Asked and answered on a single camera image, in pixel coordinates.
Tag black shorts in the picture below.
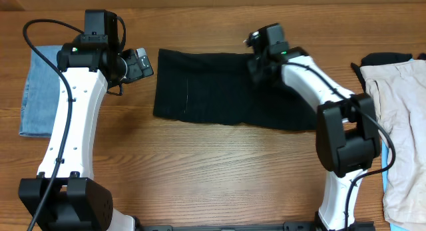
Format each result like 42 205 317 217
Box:
153 49 316 131

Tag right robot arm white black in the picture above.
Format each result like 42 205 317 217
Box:
245 23 380 230

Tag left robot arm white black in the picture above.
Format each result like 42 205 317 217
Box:
18 9 154 231

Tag folded blue denim garment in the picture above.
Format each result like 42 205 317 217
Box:
19 52 60 138

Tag black garment in pile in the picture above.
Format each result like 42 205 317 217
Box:
350 53 413 91

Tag beige shorts pile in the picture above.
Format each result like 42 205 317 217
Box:
360 60 425 230

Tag light blue garment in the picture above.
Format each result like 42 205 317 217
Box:
381 140 390 194

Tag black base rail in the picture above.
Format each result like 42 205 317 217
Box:
139 220 377 231

